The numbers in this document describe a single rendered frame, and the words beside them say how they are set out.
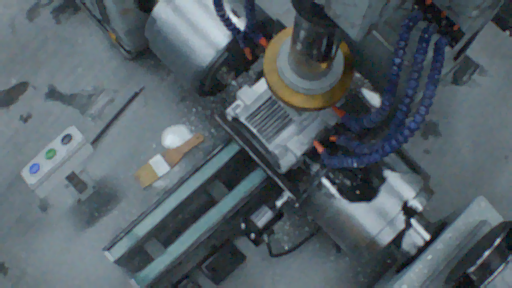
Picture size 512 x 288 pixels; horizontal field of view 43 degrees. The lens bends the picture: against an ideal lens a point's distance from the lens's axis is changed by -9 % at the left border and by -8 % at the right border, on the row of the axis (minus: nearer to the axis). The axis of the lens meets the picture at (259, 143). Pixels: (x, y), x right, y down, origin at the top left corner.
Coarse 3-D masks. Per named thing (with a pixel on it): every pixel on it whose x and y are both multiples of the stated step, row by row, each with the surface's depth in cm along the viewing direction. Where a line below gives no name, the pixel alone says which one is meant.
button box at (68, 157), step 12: (72, 132) 149; (60, 144) 148; (72, 144) 147; (84, 144) 148; (36, 156) 149; (60, 156) 146; (72, 156) 147; (84, 156) 149; (24, 168) 148; (48, 168) 145; (60, 168) 146; (72, 168) 149; (36, 180) 144; (48, 180) 146; (60, 180) 148; (36, 192) 145; (48, 192) 147
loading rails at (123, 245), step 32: (224, 160) 164; (160, 192) 171; (192, 192) 162; (224, 192) 169; (256, 192) 162; (128, 224) 158; (160, 224) 163; (224, 224) 164; (128, 256) 163; (160, 256) 157; (192, 256) 166
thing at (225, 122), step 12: (216, 120) 156; (228, 120) 155; (228, 132) 155; (240, 132) 154; (240, 144) 154; (252, 144) 153; (252, 156) 153; (264, 156) 153; (264, 168) 152; (276, 168) 152; (276, 180) 151; (288, 192) 151
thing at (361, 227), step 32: (384, 128) 148; (384, 160) 140; (320, 192) 141; (352, 192) 138; (384, 192) 137; (416, 192) 138; (320, 224) 148; (352, 224) 140; (384, 224) 137; (416, 224) 143
